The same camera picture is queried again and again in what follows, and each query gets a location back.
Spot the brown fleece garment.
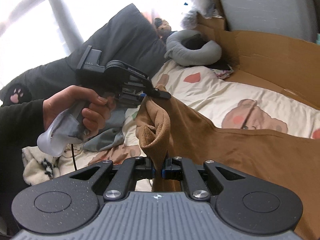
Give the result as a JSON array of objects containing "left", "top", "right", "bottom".
[{"left": 136, "top": 97, "right": 319, "bottom": 239}]

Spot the black sleeved left forearm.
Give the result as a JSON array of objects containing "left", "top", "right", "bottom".
[{"left": 1, "top": 100, "right": 44, "bottom": 235}]

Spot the person's left hand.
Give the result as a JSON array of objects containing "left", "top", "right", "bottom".
[{"left": 43, "top": 85, "right": 116, "bottom": 137}]

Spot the grey-blue crumpled garment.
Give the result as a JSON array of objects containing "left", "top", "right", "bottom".
[{"left": 81, "top": 98, "right": 126, "bottom": 152}]

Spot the black cloth under pillow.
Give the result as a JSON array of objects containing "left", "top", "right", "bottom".
[{"left": 182, "top": 34, "right": 231, "bottom": 70}]

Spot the brown plush toy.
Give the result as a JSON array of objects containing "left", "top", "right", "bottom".
[{"left": 154, "top": 17, "right": 174, "bottom": 40}]

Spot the grey neck pillow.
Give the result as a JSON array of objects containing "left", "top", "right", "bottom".
[{"left": 164, "top": 29, "right": 222, "bottom": 67}]

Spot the grey fluffy plush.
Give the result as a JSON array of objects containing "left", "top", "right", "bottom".
[{"left": 181, "top": 9, "right": 197, "bottom": 29}]

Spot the white bear print bedsheet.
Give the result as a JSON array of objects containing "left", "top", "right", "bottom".
[{"left": 58, "top": 61, "right": 319, "bottom": 175}]

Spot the white black patterned cloth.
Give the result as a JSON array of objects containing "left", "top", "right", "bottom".
[{"left": 22, "top": 147, "right": 60, "bottom": 186}]

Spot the brown cardboard box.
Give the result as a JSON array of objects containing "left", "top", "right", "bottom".
[{"left": 196, "top": 15, "right": 319, "bottom": 108}]

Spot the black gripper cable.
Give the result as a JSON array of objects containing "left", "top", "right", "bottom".
[{"left": 70, "top": 143, "right": 78, "bottom": 172}]

